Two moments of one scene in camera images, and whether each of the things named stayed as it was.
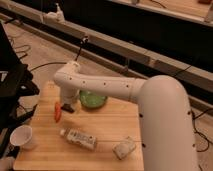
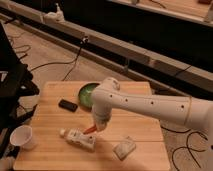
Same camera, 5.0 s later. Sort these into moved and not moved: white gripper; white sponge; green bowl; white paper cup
Moved: white gripper
Not moved: white paper cup; white sponge; green bowl
